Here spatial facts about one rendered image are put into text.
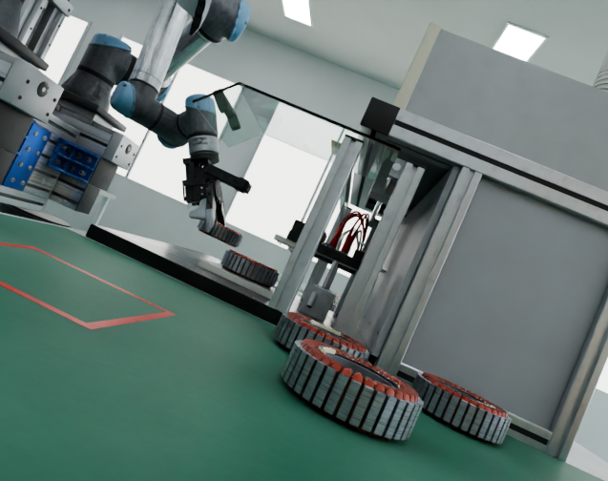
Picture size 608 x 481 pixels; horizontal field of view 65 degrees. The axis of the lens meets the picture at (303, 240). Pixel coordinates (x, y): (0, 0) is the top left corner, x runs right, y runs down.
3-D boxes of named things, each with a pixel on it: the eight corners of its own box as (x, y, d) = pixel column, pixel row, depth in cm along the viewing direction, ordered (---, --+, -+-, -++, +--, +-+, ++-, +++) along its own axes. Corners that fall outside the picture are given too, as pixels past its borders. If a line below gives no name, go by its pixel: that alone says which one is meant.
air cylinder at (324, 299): (298, 310, 87) (310, 282, 87) (301, 308, 94) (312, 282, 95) (324, 322, 86) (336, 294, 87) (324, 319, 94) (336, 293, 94)
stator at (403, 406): (411, 429, 42) (429, 390, 42) (400, 461, 31) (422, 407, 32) (301, 370, 46) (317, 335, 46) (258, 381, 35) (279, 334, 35)
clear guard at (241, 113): (191, 102, 75) (207, 68, 75) (226, 147, 99) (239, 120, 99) (385, 184, 71) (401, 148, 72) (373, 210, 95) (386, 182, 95)
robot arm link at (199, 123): (201, 107, 128) (221, 95, 122) (204, 147, 127) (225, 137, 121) (176, 100, 122) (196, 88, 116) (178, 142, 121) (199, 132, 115)
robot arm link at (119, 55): (73, 65, 154) (92, 28, 155) (112, 88, 163) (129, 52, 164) (83, 63, 145) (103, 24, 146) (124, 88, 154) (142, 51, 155)
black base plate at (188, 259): (84, 236, 74) (91, 222, 74) (201, 260, 138) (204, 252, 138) (365, 367, 69) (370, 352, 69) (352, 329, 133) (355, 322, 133)
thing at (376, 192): (370, 190, 90) (379, 171, 90) (368, 197, 95) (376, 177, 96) (392, 199, 89) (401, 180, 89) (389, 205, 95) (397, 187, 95)
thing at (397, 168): (388, 174, 73) (396, 156, 73) (366, 226, 134) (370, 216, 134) (398, 177, 73) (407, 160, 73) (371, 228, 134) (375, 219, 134)
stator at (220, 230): (190, 226, 113) (197, 212, 113) (203, 231, 124) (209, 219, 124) (232, 246, 112) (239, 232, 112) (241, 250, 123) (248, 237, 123)
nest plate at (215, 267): (197, 265, 85) (199, 259, 85) (218, 268, 100) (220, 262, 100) (273, 301, 84) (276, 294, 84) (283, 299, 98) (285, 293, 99)
